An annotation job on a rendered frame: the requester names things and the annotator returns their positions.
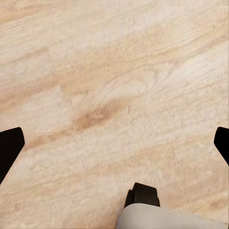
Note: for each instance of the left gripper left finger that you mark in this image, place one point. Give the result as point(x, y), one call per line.
point(11, 143)

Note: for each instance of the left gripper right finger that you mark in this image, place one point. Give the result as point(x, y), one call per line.
point(221, 141)

